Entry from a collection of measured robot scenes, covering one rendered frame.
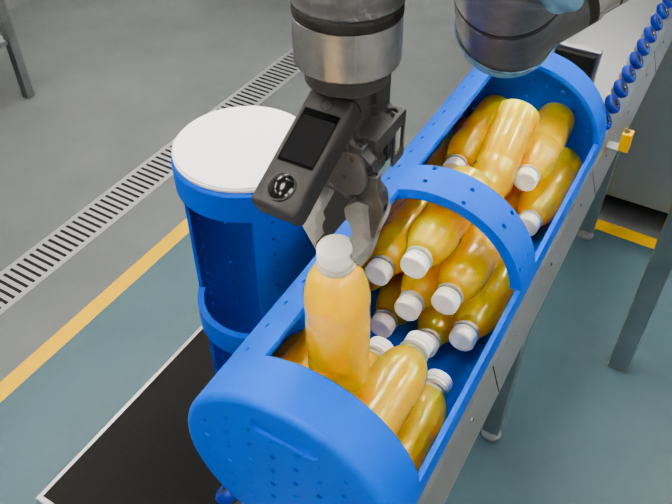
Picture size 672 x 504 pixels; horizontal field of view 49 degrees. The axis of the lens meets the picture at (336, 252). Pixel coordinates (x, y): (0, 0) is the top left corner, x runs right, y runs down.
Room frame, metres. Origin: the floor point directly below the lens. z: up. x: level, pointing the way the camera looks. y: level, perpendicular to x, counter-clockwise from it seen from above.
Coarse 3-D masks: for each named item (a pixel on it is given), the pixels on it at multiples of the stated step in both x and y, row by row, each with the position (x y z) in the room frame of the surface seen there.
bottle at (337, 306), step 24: (312, 288) 0.52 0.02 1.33; (336, 288) 0.51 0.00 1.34; (360, 288) 0.52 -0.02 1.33; (312, 312) 0.51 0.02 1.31; (336, 312) 0.51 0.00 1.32; (360, 312) 0.51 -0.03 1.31; (312, 336) 0.52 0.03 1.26; (336, 336) 0.50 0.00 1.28; (360, 336) 0.51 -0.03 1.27; (312, 360) 0.52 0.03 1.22; (336, 360) 0.51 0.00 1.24; (360, 360) 0.52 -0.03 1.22; (360, 384) 0.52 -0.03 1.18
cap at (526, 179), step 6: (522, 168) 0.99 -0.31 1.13; (528, 168) 0.99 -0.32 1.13; (516, 174) 0.98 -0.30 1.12; (522, 174) 0.98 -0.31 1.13; (528, 174) 0.97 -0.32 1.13; (534, 174) 0.98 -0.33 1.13; (516, 180) 0.98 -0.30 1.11; (522, 180) 0.98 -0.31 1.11; (528, 180) 0.97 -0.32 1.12; (534, 180) 0.97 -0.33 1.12; (516, 186) 0.98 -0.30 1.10; (522, 186) 0.98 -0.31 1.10; (528, 186) 0.97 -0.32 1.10; (534, 186) 0.97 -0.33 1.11
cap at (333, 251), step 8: (320, 240) 0.55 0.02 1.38; (328, 240) 0.55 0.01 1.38; (336, 240) 0.55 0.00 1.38; (344, 240) 0.55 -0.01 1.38; (320, 248) 0.54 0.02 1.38; (328, 248) 0.54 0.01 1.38; (336, 248) 0.54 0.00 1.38; (344, 248) 0.54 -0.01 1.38; (352, 248) 0.53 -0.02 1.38; (320, 256) 0.53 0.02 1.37; (328, 256) 0.52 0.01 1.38; (336, 256) 0.52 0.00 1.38; (344, 256) 0.52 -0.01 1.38; (320, 264) 0.53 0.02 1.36; (328, 264) 0.52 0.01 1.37; (336, 264) 0.52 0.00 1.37; (344, 264) 0.52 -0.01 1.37; (352, 264) 0.53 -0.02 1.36; (336, 272) 0.52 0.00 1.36
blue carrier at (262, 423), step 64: (448, 128) 0.98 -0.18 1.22; (576, 128) 1.15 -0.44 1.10; (448, 192) 0.80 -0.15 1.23; (576, 192) 0.97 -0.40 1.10; (512, 256) 0.74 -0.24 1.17; (256, 384) 0.48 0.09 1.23; (320, 384) 0.48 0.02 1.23; (256, 448) 0.46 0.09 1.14; (320, 448) 0.41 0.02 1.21; (384, 448) 0.43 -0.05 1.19
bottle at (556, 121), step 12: (540, 108) 1.17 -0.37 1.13; (552, 108) 1.14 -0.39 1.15; (564, 108) 1.14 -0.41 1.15; (540, 120) 1.11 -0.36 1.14; (552, 120) 1.10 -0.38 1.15; (564, 120) 1.11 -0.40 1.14; (540, 132) 1.07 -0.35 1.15; (552, 132) 1.07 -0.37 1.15; (564, 132) 1.09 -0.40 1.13; (540, 144) 1.03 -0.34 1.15; (552, 144) 1.04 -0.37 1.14; (564, 144) 1.07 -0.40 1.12; (528, 156) 1.01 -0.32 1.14; (540, 156) 1.01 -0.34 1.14; (552, 156) 1.02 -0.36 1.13; (540, 168) 1.00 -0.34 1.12; (552, 168) 1.01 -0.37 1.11; (540, 180) 1.00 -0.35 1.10
